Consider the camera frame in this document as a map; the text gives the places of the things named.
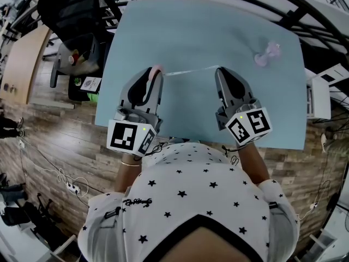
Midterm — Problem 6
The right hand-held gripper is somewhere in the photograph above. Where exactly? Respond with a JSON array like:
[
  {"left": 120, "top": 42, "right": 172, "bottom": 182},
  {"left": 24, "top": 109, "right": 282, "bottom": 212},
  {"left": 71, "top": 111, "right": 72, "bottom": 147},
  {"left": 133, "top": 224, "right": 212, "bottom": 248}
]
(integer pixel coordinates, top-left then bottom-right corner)
[{"left": 214, "top": 67, "right": 274, "bottom": 147}]

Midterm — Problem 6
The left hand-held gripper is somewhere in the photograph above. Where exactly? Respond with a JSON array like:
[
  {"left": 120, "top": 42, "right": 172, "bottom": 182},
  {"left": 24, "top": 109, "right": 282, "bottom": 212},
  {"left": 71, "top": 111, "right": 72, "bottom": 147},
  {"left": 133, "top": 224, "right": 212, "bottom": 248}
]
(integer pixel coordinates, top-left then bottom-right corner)
[{"left": 107, "top": 67, "right": 165, "bottom": 157}]

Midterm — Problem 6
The small pink tape roll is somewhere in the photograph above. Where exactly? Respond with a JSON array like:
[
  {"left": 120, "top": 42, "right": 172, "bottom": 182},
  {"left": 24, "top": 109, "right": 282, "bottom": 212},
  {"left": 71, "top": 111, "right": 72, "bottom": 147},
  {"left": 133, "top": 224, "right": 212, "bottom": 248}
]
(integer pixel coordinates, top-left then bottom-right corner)
[{"left": 151, "top": 64, "right": 221, "bottom": 81}]

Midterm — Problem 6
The person's right forearm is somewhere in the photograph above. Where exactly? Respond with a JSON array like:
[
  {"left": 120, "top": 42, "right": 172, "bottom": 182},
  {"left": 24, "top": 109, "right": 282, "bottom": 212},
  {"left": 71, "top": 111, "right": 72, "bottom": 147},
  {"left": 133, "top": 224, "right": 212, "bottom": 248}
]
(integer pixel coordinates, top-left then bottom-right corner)
[{"left": 237, "top": 143, "right": 270, "bottom": 185}]

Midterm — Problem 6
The person's left forearm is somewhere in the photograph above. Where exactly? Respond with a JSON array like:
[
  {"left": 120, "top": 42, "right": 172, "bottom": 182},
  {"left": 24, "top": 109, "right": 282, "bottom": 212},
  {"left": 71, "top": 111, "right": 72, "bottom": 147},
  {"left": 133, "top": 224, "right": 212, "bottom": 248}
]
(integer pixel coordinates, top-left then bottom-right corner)
[{"left": 114, "top": 151, "right": 142, "bottom": 193}]

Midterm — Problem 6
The clear plastic bottle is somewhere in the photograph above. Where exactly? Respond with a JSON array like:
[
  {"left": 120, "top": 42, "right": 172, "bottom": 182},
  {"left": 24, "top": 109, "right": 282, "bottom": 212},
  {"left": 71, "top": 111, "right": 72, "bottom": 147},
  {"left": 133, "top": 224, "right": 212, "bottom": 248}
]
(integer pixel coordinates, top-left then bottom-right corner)
[{"left": 253, "top": 41, "right": 282, "bottom": 69}]

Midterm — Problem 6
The gray storage bin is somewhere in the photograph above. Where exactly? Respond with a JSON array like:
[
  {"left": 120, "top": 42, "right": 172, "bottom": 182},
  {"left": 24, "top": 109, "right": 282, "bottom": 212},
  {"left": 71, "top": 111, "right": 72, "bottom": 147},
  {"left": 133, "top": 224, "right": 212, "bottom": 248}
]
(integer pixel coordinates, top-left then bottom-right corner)
[{"left": 58, "top": 33, "right": 106, "bottom": 76}]

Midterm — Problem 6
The white folding chair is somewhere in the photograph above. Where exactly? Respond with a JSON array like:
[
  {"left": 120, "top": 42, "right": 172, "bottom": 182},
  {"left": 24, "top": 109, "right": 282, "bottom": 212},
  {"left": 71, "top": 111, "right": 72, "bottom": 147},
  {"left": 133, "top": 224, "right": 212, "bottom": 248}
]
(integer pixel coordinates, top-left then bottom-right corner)
[{"left": 305, "top": 63, "right": 349, "bottom": 120}]

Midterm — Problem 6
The white star-print shirt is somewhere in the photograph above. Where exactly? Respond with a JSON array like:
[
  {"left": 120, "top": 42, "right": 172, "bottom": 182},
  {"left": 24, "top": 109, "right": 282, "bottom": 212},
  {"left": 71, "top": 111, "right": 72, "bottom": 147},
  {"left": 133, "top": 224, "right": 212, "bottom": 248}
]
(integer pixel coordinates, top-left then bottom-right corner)
[{"left": 77, "top": 142, "right": 300, "bottom": 262}]

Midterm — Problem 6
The black mesh office chair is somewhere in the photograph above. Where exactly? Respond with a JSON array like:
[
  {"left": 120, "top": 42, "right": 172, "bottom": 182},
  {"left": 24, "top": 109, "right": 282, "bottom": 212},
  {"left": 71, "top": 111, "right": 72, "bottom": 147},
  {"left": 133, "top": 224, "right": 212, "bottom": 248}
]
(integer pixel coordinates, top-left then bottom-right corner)
[{"left": 37, "top": 0, "right": 115, "bottom": 88}]

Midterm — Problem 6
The white power strip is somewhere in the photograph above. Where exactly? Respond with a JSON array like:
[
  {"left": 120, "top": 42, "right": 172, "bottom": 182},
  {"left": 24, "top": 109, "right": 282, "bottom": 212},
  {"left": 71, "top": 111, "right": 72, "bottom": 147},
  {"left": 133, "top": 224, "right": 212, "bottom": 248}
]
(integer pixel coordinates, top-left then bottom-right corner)
[{"left": 65, "top": 181, "right": 81, "bottom": 195}]

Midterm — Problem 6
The wooden desk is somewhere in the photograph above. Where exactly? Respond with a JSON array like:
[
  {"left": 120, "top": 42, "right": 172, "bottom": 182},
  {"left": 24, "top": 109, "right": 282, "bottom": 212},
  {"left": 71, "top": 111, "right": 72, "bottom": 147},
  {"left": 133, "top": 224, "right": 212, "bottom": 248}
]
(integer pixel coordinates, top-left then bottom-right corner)
[{"left": 0, "top": 25, "right": 52, "bottom": 105}]

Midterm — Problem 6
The person's head and neck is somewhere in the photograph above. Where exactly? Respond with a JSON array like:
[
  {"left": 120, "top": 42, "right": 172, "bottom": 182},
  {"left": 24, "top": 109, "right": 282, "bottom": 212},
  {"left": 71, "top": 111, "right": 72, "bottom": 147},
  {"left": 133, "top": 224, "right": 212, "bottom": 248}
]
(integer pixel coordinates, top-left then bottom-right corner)
[{"left": 163, "top": 225, "right": 254, "bottom": 262}]

